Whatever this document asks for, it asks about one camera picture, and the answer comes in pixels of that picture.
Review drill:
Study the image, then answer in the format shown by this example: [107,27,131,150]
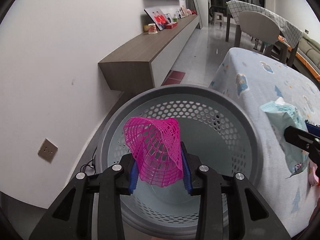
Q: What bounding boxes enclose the small grey stool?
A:
[212,12,224,28]

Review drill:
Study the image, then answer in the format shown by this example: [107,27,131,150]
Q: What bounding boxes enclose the framed photo red clothes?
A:
[144,7,168,31]

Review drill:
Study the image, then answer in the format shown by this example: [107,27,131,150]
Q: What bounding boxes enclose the leaning mirror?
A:
[193,0,203,29]

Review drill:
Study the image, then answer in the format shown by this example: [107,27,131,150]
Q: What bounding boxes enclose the wall power socket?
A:
[37,138,58,163]

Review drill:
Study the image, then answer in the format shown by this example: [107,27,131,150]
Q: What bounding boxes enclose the wet wipes pack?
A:
[260,97,310,177]

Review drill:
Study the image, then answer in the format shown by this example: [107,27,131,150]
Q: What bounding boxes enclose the grey perforated trash basket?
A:
[96,85,263,239]

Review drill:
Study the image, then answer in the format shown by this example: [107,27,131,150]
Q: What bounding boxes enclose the white red paper cup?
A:
[148,23,158,35]

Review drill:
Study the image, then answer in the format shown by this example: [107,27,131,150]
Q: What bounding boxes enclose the orange checkered sofa blanket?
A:
[278,35,319,81]

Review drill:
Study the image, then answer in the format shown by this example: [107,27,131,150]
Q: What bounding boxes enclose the light blue patterned table blanket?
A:
[210,48,319,236]

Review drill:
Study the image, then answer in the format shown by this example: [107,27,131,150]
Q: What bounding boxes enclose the checkered tablecloth dining table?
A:
[227,0,303,67]

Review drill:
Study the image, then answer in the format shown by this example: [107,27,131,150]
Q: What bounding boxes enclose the green grey sofa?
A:
[298,34,320,77]

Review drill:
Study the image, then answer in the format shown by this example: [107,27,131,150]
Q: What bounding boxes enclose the red tray on cabinet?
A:
[165,22,177,29]

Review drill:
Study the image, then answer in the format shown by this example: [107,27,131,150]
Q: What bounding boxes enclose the pink plastic mesh net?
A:
[123,117,183,187]

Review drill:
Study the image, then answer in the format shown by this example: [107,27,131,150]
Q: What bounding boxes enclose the dark red floor mat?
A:
[162,70,185,86]

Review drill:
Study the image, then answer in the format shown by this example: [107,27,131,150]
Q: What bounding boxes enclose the pink snack wrapper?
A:
[308,161,319,186]

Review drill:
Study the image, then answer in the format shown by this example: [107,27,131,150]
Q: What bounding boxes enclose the black cable on floor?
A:
[80,147,98,174]

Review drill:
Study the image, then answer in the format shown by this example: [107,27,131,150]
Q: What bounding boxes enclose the grey dining chair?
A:
[238,11,280,56]

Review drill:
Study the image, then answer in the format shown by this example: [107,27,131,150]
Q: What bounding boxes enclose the wooden tv cabinet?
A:
[98,15,200,95]

